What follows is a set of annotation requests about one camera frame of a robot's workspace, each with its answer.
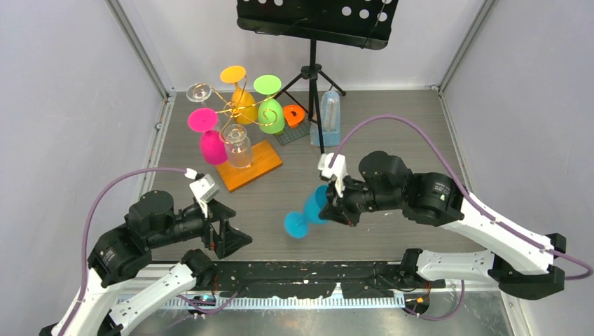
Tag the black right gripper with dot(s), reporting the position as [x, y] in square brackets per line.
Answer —
[333, 211]

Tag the clear wine glass front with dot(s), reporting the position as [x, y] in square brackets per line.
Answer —
[238, 146]

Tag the black music stand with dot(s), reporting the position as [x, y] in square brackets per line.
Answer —
[360, 24]

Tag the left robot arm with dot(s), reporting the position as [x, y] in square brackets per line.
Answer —
[122, 252]

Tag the pink wine glass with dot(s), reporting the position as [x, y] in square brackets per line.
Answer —
[212, 148]

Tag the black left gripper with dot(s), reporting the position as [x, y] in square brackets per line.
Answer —
[229, 239]

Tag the clear wine glass back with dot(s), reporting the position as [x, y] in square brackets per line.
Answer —
[199, 93]

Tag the orange wine glass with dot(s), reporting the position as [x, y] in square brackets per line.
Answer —
[242, 105]

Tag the green wine glass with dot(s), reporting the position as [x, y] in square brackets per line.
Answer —
[270, 112]

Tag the clear wine glass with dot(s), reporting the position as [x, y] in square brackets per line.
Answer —
[199, 93]
[238, 146]

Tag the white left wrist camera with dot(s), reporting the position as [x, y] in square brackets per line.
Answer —
[204, 190]

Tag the grey building plate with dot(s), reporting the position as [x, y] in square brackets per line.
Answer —
[288, 134]

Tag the gold wire wine glass rack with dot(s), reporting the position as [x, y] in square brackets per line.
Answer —
[265, 158]

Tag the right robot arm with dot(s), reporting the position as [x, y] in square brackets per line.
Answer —
[517, 261]

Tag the blue wine glass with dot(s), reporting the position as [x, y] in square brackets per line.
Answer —
[297, 224]

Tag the orange ring toy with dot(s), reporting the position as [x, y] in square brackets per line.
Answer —
[294, 115]

